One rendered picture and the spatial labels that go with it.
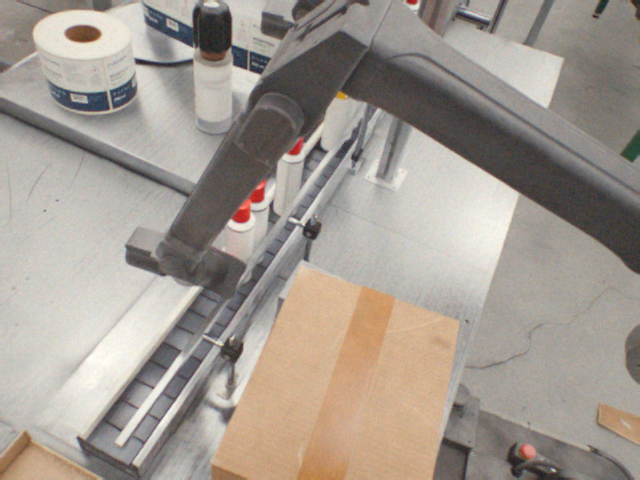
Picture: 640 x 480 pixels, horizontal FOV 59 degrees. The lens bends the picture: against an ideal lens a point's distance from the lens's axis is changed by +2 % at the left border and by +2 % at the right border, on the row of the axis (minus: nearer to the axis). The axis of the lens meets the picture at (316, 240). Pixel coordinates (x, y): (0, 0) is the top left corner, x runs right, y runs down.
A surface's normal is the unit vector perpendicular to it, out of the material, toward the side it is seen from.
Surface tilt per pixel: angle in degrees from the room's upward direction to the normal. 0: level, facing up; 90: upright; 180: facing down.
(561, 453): 0
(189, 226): 93
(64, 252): 0
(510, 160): 96
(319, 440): 0
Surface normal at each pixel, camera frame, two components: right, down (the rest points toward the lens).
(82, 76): 0.18, 0.77
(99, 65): 0.54, 0.69
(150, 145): 0.13, -0.64
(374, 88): -0.14, 0.90
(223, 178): -0.39, 0.76
